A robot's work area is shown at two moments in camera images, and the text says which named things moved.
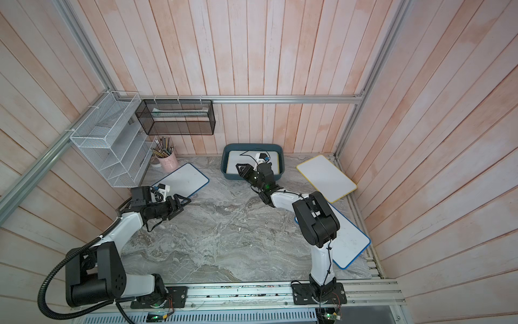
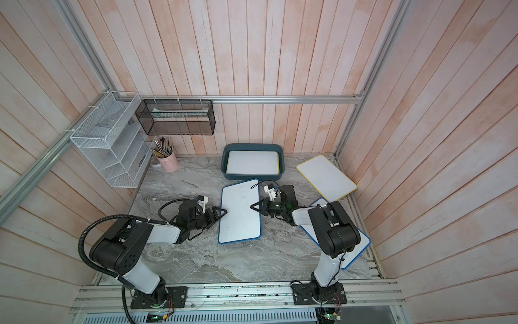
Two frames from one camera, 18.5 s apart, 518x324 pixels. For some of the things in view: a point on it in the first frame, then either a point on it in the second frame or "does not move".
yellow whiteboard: (328, 179) does not move
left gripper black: (170, 215) → (215, 210)
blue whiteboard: (185, 181) → (241, 222)
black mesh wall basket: (177, 117) does not move
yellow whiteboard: (234, 157) does not move
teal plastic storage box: (251, 147) does not move
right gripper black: (243, 166) → (257, 204)
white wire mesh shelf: (114, 140) does not move
